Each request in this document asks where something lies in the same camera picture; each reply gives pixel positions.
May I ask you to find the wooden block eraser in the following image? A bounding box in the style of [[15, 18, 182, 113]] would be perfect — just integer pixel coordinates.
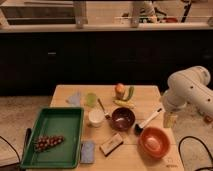
[[100, 133, 123, 156]]

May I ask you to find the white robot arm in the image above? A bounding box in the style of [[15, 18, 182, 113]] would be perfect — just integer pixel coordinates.
[[161, 66, 213, 128]]

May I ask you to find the orange peach fruit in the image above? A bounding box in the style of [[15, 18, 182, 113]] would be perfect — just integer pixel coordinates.
[[115, 83, 125, 99]]

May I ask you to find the green cup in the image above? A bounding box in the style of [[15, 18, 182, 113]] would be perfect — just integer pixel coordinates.
[[86, 93, 97, 107]]

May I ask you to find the yellow banana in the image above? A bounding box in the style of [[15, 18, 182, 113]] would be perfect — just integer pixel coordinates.
[[113, 100, 135, 108]]

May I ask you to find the green cucumber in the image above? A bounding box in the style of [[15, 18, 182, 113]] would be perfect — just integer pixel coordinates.
[[124, 86, 134, 101]]

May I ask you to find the metal spoon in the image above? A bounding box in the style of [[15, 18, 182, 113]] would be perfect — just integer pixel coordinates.
[[97, 98, 110, 119]]

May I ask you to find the white cup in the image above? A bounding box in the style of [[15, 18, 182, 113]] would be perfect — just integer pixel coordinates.
[[88, 109, 104, 127]]

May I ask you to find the light blue cloth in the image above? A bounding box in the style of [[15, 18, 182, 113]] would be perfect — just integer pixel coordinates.
[[66, 92, 81, 107]]

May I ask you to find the dark purple bowl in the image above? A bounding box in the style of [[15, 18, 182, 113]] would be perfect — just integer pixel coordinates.
[[111, 107, 135, 131]]

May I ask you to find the green plastic tray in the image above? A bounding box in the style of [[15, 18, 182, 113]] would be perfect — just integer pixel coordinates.
[[21, 107, 84, 169]]

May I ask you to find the blue sponge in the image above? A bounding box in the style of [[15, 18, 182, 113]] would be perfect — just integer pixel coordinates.
[[80, 140, 95, 164]]

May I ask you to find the orange bowl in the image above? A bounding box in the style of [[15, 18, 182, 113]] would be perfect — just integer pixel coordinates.
[[138, 127, 170, 159]]

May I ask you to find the red grape bunch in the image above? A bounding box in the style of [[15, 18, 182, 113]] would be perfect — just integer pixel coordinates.
[[34, 136, 65, 152]]

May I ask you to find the white handled black brush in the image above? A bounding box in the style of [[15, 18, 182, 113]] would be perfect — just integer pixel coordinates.
[[134, 108, 162, 135]]

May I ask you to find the black cable right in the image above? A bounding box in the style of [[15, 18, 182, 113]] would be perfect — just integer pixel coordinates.
[[178, 135, 213, 171]]

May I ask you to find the black cable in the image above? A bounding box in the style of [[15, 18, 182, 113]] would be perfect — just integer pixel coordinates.
[[178, 135, 213, 171], [0, 134, 22, 168]]

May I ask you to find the black cable left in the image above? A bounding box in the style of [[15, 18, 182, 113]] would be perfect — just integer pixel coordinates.
[[0, 134, 22, 168]]

